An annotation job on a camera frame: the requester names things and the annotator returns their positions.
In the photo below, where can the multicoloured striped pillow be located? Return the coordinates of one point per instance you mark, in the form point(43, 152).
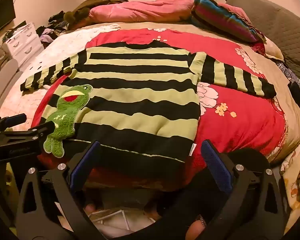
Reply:
point(222, 17)

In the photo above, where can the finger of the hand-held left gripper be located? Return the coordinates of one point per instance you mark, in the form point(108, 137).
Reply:
point(40, 128)
point(13, 119)

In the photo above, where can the pink duvet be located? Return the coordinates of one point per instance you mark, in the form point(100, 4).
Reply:
point(145, 10)

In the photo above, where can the white drawer unit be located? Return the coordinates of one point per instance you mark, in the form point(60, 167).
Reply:
point(22, 42)

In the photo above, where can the cream pillow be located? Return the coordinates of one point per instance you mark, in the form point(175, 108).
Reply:
point(273, 50)

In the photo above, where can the person's black trousers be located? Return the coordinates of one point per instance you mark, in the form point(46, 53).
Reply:
point(247, 156)

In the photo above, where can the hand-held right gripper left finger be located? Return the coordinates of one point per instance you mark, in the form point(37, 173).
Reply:
point(83, 166)

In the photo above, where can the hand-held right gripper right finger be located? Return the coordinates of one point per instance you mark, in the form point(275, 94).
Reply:
point(216, 167)

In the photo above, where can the pile of mixed clothes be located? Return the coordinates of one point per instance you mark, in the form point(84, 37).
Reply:
point(50, 33)

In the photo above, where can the black television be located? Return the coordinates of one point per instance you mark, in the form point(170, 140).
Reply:
point(1, 15)

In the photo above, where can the grey quilted headboard cushion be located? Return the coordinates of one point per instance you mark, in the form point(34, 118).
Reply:
point(285, 30)

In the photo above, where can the cream cloth with snake print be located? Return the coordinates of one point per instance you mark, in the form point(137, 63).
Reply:
point(297, 175)

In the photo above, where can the blue patterned cloth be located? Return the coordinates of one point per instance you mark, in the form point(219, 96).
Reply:
point(290, 76)

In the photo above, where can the red patterned cloth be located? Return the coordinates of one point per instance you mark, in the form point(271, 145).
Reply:
point(258, 47)

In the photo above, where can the person's bare foot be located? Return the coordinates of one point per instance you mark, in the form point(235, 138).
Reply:
point(196, 231)

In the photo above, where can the brown coat with fur pompom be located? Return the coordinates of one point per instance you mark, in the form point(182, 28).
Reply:
point(77, 13)

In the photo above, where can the green black striped frog sweater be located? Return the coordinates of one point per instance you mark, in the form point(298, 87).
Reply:
point(140, 100)

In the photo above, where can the peach checked fluffy blanket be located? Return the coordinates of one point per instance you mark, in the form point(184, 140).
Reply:
point(20, 100)

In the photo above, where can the red floral blanket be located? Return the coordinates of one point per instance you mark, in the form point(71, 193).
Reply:
point(240, 130)

